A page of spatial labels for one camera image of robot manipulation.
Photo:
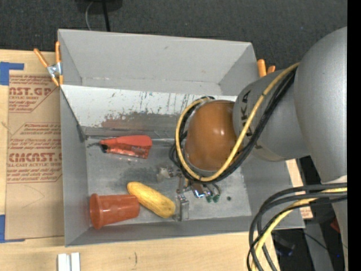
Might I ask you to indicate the grey metal bin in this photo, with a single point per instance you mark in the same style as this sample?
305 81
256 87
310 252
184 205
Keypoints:
112 176

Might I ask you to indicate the brown cardboard board red print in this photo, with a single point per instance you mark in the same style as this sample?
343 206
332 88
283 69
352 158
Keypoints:
34 196

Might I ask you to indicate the orange-red plastic cup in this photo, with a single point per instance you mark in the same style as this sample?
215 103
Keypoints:
115 210

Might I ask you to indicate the red squeeze tube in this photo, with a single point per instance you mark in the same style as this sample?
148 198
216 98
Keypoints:
129 147

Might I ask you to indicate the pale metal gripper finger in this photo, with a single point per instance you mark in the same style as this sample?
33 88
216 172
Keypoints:
165 174
182 207

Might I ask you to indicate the yellow toy corn cob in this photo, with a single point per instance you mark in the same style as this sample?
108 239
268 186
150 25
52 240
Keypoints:
152 199

